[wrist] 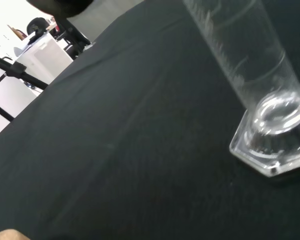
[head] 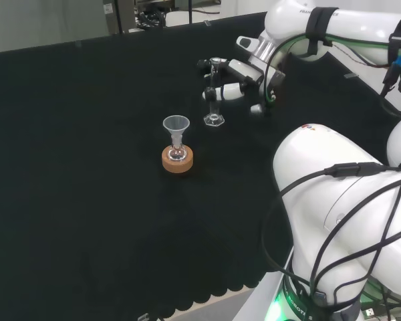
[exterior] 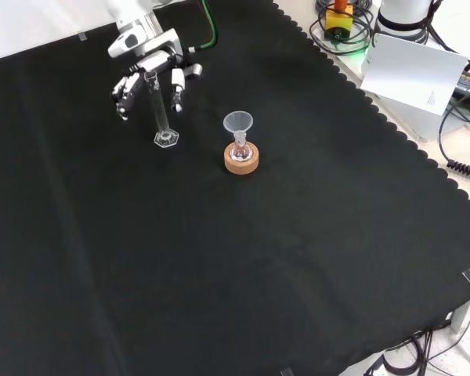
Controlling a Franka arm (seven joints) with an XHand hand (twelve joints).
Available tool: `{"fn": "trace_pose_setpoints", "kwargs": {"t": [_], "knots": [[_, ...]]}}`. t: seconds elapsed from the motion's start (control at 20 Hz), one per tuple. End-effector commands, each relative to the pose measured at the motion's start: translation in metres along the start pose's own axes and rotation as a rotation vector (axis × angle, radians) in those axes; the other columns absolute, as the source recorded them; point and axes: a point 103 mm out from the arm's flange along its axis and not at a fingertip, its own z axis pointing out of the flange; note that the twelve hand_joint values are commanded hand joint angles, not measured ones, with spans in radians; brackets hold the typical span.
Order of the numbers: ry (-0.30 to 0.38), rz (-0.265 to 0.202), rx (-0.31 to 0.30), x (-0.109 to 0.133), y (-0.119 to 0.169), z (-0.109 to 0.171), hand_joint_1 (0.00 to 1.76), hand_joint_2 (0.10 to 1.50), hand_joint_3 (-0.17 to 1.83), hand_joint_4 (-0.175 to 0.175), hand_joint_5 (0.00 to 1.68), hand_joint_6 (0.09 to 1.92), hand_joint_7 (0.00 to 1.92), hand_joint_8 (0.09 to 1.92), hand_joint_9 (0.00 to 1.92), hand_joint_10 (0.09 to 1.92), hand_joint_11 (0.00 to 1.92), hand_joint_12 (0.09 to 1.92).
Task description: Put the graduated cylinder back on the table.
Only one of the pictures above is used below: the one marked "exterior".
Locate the yellow stop button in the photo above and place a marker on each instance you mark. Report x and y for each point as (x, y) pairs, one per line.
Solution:
(338, 21)

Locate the pale white board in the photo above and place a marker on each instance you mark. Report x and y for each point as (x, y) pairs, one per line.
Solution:
(411, 74)

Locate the grey metal box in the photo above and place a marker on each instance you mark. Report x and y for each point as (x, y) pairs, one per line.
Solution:
(415, 121)

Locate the black bench cloth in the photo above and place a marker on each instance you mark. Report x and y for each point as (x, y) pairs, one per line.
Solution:
(219, 254)

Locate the clear glass graduated cylinder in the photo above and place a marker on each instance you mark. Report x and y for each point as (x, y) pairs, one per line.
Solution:
(160, 117)

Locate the clear plastic funnel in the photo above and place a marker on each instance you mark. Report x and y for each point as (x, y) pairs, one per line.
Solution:
(238, 121)

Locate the clear round-bottom glass flask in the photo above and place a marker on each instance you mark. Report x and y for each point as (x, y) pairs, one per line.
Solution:
(241, 150)

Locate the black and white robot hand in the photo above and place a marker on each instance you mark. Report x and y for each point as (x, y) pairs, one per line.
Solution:
(156, 62)

